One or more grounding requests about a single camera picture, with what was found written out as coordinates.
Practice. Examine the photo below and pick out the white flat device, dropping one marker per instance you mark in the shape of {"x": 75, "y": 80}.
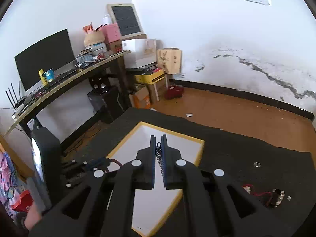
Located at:
{"x": 22, "y": 109}

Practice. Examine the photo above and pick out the white paper bag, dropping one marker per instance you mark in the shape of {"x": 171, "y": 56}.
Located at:
{"x": 139, "y": 53}

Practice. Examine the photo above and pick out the white and blue box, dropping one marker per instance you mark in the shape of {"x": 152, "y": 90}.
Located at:
{"x": 96, "y": 48}

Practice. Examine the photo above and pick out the framed blackboard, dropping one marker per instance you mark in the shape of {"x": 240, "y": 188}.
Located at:
{"x": 126, "y": 21}

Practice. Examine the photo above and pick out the white plastic bottle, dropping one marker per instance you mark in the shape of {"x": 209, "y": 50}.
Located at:
{"x": 107, "y": 19}

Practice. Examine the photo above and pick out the red plastic object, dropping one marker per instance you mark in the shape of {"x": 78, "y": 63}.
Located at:
{"x": 22, "y": 201}

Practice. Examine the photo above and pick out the brown box with red print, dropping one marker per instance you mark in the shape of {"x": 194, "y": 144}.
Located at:
{"x": 114, "y": 46}

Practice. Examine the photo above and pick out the black router with antennas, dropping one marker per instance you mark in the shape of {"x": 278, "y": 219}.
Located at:
{"x": 18, "y": 101}

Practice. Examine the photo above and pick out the black glass-panel case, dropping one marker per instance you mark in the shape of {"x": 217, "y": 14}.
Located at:
{"x": 48, "y": 158}

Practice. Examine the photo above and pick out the brown paper bag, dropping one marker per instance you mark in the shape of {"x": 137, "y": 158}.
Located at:
{"x": 170, "y": 60}

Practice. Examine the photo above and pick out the brown cardboard box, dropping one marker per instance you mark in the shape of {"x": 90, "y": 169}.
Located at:
{"x": 140, "y": 96}

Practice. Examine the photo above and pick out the black computer monitor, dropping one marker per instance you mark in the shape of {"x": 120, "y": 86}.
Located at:
{"x": 44, "y": 56}

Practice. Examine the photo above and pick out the yellow can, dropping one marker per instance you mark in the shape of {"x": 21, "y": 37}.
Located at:
{"x": 42, "y": 76}

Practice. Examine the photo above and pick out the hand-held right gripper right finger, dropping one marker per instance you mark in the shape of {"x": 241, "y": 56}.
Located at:
{"x": 165, "y": 165}

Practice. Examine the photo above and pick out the black speaker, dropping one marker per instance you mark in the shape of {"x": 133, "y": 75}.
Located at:
{"x": 100, "y": 83}

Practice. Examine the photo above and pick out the yellow cardboard box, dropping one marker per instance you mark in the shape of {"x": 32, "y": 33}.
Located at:
{"x": 150, "y": 77}

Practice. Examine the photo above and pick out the black computer tower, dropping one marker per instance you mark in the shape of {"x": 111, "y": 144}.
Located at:
{"x": 106, "y": 103}

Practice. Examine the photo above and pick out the yellow and white box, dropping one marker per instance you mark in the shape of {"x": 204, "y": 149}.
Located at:
{"x": 182, "y": 148}

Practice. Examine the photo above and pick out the black desk with pale top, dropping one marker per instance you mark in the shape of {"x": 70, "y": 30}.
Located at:
{"x": 98, "y": 65}

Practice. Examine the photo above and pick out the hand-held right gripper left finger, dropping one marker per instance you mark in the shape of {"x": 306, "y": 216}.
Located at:
{"x": 152, "y": 164}

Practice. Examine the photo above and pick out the woven basket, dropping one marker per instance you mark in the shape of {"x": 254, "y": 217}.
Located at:
{"x": 94, "y": 39}

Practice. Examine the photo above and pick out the blue paper cup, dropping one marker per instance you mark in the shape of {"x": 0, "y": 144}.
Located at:
{"x": 49, "y": 75}

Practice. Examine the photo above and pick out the pink box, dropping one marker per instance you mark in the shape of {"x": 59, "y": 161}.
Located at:
{"x": 111, "y": 32}

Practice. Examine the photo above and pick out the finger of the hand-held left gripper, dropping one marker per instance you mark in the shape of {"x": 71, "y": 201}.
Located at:
{"x": 98, "y": 163}
{"x": 74, "y": 175}

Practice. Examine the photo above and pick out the black pearl hair clip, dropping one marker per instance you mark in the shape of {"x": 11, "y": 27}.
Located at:
{"x": 276, "y": 197}

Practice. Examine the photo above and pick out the person's left hand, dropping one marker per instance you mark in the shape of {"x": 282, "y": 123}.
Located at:
{"x": 32, "y": 217}

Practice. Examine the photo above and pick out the black keyboard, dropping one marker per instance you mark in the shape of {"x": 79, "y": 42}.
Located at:
{"x": 56, "y": 81}

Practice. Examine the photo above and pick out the red cloth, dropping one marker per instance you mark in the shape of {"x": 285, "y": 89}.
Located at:
{"x": 174, "y": 92}

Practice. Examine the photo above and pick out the dark patterned cloth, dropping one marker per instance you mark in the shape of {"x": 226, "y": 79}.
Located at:
{"x": 234, "y": 148}

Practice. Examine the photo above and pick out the printed blanket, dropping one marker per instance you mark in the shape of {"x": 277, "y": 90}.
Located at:
{"x": 8, "y": 175}

